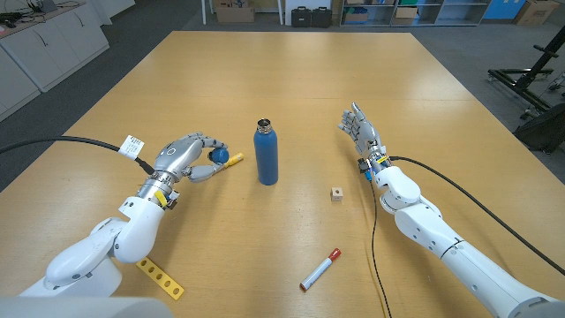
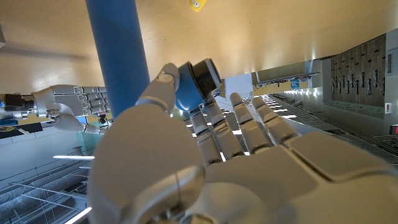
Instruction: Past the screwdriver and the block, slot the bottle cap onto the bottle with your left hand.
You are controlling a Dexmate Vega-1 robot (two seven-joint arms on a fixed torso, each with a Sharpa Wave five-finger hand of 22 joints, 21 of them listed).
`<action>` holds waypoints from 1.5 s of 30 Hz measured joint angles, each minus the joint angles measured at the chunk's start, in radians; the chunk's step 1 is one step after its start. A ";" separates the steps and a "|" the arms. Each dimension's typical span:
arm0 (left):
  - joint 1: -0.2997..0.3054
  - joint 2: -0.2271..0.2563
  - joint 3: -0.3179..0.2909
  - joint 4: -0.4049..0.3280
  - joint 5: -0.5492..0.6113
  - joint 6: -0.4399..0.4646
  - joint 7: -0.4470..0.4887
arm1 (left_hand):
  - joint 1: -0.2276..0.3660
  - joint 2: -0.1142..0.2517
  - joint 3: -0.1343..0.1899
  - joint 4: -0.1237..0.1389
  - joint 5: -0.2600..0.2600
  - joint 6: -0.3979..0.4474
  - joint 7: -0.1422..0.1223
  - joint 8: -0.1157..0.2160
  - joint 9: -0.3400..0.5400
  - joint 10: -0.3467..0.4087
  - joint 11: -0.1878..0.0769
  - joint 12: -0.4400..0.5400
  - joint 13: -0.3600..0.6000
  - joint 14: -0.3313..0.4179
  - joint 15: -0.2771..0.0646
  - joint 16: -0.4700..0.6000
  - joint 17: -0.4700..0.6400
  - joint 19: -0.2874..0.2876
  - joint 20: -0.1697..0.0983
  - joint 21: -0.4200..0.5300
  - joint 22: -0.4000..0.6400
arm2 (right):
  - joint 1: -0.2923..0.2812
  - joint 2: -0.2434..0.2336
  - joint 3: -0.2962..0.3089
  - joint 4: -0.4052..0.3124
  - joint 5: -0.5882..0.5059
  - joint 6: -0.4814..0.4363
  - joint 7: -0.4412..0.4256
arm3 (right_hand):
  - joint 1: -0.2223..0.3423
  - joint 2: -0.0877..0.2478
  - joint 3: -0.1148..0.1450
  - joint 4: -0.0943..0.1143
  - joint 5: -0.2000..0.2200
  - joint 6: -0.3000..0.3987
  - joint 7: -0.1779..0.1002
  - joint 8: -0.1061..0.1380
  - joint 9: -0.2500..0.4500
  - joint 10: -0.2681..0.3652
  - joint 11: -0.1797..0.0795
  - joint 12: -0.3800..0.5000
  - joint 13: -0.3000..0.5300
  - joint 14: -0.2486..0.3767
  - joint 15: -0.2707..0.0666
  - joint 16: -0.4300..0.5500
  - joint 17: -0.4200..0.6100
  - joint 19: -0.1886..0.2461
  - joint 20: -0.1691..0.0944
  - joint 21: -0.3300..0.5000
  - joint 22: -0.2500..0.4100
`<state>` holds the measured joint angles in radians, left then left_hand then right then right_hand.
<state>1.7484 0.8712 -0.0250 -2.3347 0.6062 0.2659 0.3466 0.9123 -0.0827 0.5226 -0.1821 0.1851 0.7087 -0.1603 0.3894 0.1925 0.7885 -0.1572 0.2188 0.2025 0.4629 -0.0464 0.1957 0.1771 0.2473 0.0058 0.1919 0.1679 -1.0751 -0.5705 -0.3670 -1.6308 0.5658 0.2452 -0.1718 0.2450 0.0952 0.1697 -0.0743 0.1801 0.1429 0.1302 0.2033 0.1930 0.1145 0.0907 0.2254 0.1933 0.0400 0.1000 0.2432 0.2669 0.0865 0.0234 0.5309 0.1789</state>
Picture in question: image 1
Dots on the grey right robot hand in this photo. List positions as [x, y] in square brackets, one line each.
[364, 132]

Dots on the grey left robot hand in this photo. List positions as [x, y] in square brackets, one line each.
[181, 154]

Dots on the blue bottle cap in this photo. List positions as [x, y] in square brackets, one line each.
[220, 155]

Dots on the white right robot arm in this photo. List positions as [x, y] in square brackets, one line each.
[441, 229]

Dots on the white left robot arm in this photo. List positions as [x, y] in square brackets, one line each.
[132, 229]

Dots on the small wooden block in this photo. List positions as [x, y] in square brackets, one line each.
[336, 194]

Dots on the blue metal water bottle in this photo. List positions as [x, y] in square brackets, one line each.
[265, 154]

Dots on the white marker with red cap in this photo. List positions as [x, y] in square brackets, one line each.
[318, 271]

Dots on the black hard case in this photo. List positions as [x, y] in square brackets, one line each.
[301, 17]
[321, 17]

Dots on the small cardboard box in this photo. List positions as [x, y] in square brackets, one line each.
[405, 15]

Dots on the yellow perforated strip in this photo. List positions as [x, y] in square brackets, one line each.
[159, 277]

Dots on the grey metal shelf unit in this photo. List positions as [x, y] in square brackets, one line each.
[446, 13]

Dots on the large cardboard box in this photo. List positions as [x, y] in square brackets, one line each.
[234, 13]

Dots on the white cabinet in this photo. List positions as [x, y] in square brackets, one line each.
[44, 48]

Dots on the blue panel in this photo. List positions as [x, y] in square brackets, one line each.
[498, 9]

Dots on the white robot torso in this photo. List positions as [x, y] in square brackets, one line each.
[79, 308]

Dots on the cardboard box with print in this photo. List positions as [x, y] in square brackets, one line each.
[536, 12]

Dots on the white table frame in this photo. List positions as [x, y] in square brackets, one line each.
[204, 13]

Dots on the black metal stand frame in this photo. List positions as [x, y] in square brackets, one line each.
[525, 79]

